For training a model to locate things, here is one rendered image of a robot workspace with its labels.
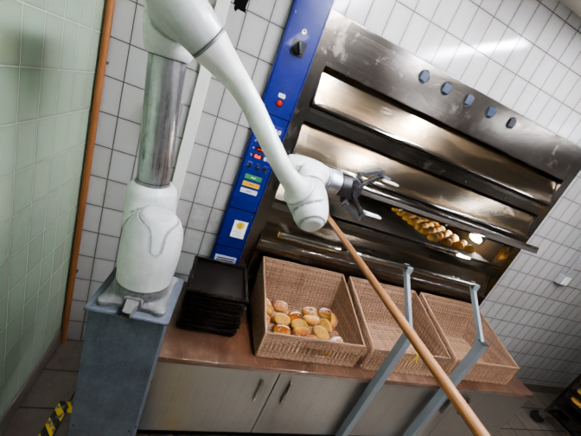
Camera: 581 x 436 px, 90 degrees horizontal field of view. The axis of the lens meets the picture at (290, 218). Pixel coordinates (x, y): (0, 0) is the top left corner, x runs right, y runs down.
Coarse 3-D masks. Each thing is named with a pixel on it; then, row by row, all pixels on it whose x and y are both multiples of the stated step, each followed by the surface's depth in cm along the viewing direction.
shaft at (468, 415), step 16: (352, 256) 128; (368, 272) 115; (384, 304) 102; (400, 320) 93; (416, 336) 87; (432, 368) 78; (448, 384) 73; (464, 400) 70; (464, 416) 67; (480, 432) 63
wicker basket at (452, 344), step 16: (432, 304) 211; (464, 304) 220; (432, 320) 192; (448, 320) 219; (464, 320) 223; (448, 336) 219; (464, 336) 225; (496, 336) 204; (448, 352) 176; (464, 352) 207; (496, 352) 201; (448, 368) 173; (480, 368) 178; (496, 368) 182; (512, 368) 184
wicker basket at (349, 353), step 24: (264, 264) 164; (288, 264) 174; (264, 288) 151; (288, 288) 177; (312, 288) 182; (336, 288) 187; (264, 312) 141; (288, 312) 174; (336, 312) 182; (264, 336) 133; (288, 336) 135; (336, 336) 171; (360, 336) 154; (312, 360) 146; (336, 360) 149
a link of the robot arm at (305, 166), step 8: (296, 160) 93; (304, 160) 94; (312, 160) 95; (296, 168) 92; (304, 168) 92; (312, 168) 92; (320, 168) 94; (328, 168) 98; (312, 176) 90; (320, 176) 92; (328, 176) 96
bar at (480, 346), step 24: (312, 240) 131; (384, 264) 144; (408, 264) 152; (408, 288) 146; (408, 312) 141; (480, 336) 154; (456, 384) 161; (360, 408) 153; (432, 408) 167; (408, 432) 177
